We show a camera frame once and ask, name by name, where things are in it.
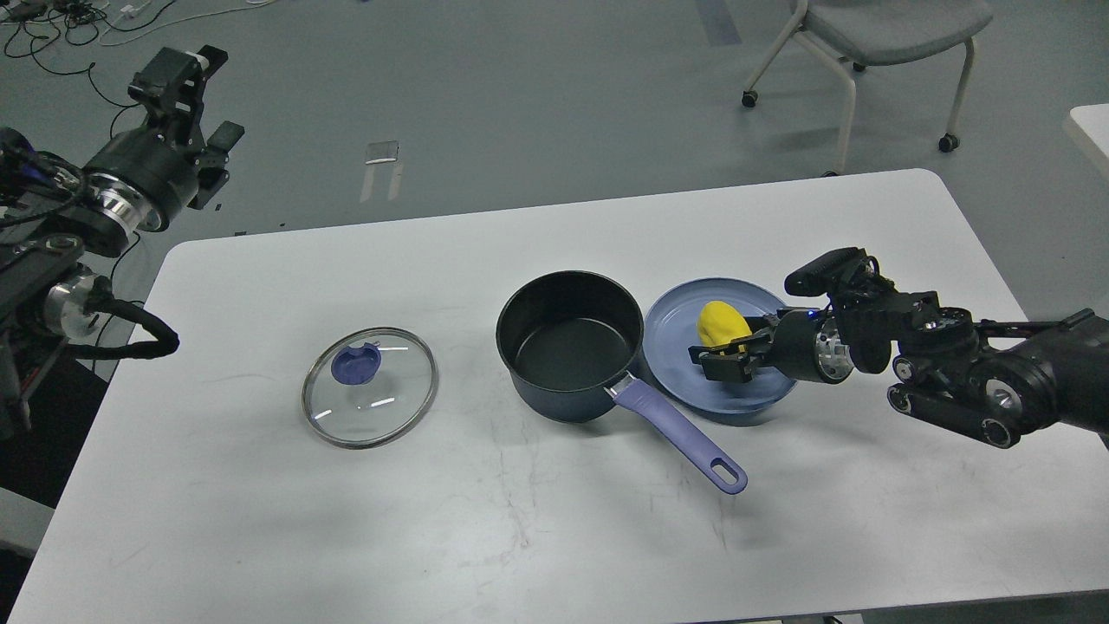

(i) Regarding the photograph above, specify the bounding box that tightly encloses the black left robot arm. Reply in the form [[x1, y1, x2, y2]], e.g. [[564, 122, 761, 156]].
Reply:
[[1, 47, 244, 439]]

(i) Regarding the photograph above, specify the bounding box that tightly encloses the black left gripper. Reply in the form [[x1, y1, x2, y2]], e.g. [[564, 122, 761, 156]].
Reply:
[[83, 47, 245, 233]]

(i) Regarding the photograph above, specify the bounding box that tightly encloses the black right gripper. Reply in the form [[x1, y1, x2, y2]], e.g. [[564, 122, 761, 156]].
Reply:
[[688, 308, 854, 386]]

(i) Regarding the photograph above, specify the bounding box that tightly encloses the white side table corner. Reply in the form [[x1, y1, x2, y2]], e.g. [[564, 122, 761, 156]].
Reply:
[[1064, 103, 1108, 180]]

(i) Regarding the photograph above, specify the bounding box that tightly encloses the white floor cable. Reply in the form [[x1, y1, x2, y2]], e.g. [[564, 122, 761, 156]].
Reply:
[[96, 0, 287, 49]]

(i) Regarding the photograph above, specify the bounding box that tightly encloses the silver floor outlet plate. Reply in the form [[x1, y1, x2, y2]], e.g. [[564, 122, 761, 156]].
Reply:
[[364, 140, 400, 166]]

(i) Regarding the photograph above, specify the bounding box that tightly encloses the yellow potato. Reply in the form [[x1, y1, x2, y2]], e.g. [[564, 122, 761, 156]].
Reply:
[[696, 300, 753, 348]]

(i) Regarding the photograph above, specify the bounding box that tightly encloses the grey office chair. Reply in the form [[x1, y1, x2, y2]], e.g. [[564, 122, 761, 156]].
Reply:
[[741, 1, 994, 177]]

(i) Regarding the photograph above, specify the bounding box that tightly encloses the blue plate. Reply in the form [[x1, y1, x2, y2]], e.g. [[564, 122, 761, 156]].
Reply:
[[642, 277, 795, 426]]

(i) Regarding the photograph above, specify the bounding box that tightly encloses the glass lid purple knob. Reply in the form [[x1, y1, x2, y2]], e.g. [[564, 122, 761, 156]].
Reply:
[[301, 327, 439, 450]]

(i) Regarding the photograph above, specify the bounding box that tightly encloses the dark blue saucepan purple handle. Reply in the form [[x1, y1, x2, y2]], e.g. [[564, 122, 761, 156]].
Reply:
[[495, 272, 749, 495]]

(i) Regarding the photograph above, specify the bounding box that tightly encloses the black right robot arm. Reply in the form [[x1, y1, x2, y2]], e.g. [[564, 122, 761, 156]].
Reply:
[[688, 246, 1108, 449]]

